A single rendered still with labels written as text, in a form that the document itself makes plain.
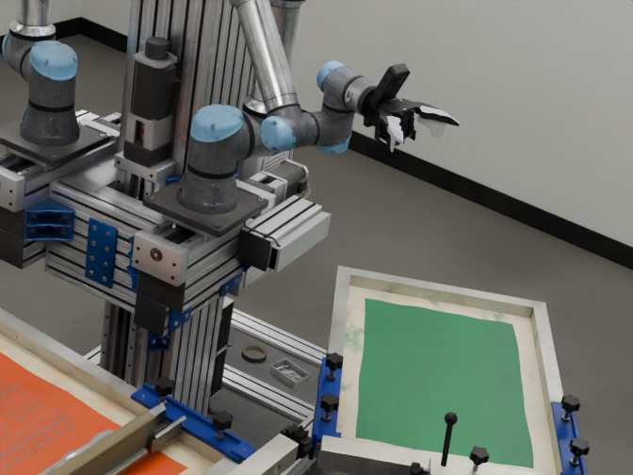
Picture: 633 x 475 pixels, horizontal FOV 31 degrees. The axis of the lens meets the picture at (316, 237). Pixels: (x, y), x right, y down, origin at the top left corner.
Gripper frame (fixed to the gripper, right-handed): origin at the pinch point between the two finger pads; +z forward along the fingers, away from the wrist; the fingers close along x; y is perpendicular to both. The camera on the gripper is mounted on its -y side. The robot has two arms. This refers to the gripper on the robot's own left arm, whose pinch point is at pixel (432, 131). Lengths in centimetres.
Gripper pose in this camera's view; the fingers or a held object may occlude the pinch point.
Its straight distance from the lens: 232.5
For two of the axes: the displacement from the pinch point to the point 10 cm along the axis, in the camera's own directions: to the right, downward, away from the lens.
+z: 5.9, 4.7, -6.6
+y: -0.5, 8.3, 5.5
